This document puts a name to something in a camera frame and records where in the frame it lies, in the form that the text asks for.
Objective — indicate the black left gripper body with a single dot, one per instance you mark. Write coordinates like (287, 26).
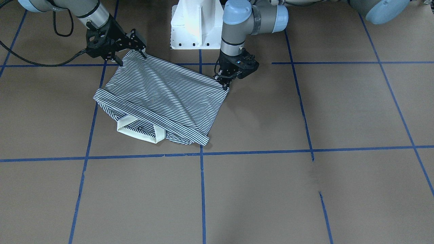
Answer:
(225, 64)

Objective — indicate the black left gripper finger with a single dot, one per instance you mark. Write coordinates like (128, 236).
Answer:
(224, 77)

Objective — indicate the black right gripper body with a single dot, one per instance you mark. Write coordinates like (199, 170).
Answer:
(113, 35)

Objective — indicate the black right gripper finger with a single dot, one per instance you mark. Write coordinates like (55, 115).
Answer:
(137, 42)
(115, 59)

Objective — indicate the navy white striped polo shirt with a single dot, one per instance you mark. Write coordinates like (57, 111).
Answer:
(153, 100)

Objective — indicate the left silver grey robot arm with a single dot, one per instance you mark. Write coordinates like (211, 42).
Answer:
(242, 18)

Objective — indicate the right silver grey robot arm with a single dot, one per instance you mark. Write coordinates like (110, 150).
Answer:
(83, 10)

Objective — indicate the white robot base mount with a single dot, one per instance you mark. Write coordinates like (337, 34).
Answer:
(196, 24)

